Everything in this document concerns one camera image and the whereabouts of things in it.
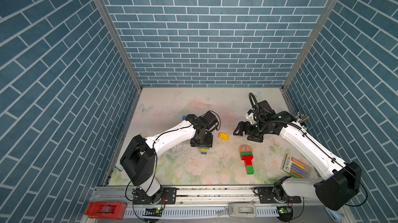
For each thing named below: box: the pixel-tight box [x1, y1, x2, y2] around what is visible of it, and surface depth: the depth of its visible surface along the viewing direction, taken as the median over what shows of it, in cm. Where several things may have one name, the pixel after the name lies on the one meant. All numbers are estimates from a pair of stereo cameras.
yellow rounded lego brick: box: [217, 132, 230, 141], surface depth 96 cm
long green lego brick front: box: [239, 151, 253, 156], surface depth 89 cm
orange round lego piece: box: [240, 144, 252, 152], surface depth 88 cm
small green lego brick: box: [245, 164, 255, 175], surface depth 82 cm
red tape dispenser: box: [83, 201, 127, 220], surface depth 67 cm
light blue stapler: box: [324, 206, 343, 223], surface depth 69 cm
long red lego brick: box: [240, 154, 254, 161], surface depth 86 cm
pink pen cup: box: [294, 112, 311, 127], surface depth 86 cm
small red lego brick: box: [242, 157, 254, 166], surface depth 84 cm
